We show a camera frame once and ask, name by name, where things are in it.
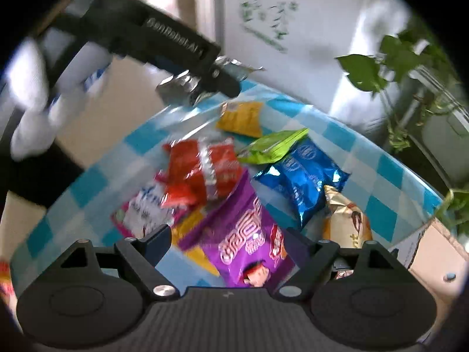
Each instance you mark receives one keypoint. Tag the silver snack packet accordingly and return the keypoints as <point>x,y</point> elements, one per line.
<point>172,90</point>

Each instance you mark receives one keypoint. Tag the pink white snack packet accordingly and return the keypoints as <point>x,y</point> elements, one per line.
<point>141,212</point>

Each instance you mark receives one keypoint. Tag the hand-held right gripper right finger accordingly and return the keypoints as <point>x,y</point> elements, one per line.
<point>297,240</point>

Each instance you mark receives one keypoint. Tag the beige gold snack packet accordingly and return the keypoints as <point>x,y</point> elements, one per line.
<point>346,220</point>

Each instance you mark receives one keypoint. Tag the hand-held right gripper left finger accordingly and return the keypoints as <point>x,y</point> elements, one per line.
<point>160,236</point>

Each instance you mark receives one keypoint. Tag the yellow orange snack packet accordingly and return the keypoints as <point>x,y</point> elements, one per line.
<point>190,229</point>

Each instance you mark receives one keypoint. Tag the pothos plant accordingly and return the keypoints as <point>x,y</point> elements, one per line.
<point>395,51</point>

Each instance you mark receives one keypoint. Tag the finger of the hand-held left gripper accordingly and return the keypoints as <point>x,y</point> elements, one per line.
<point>223,80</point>

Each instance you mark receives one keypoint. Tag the large white printed carton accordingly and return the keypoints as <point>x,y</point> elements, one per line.
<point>311,62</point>

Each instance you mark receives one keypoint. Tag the blue checked tablecloth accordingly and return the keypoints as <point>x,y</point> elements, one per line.
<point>366,154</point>

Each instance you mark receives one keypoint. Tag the white metal plant rack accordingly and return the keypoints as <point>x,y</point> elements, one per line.
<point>432,91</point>

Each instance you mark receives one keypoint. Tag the person's left hand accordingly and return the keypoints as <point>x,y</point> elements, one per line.
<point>29,80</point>

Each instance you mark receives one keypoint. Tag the orange red snack packet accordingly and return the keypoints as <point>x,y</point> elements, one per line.
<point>198,172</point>

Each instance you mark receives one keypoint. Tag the green snack packet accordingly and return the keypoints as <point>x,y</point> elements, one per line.
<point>267,148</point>

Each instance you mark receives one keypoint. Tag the blue snack packet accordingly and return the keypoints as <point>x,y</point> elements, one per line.
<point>304,179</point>

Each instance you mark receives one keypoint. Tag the cardboard box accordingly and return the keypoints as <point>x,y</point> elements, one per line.
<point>432,264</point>

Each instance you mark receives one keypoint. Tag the purple snack packet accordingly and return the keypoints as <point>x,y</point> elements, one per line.
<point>242,234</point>

